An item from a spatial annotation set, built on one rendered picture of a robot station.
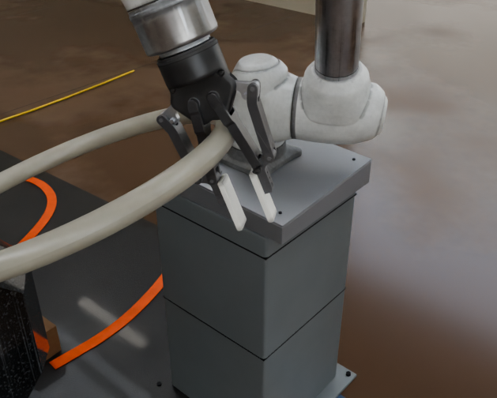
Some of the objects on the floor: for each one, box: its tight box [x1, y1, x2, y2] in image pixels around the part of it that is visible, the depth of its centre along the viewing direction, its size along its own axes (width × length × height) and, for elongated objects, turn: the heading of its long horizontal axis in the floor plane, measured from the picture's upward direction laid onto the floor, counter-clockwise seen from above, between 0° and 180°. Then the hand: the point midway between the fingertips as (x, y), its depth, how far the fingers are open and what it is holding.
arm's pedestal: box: [156, 192, 357, 398], centre depth 189 cm, size 50×50×80 cm
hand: (248, 198), depth 78 cm, fingers closed on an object, 4 cm apart
